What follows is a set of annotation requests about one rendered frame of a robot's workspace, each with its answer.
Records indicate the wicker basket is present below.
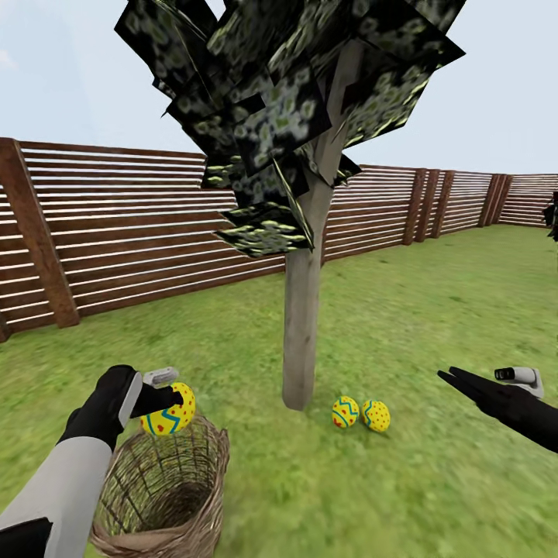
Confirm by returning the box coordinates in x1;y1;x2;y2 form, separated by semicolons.
88;415;230;558

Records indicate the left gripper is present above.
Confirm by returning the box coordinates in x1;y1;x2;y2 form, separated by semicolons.
130;385;184;419

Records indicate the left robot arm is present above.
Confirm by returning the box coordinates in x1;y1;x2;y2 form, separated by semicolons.
0;365;184;558

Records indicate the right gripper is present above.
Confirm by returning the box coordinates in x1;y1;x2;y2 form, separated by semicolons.
437;366;558;454

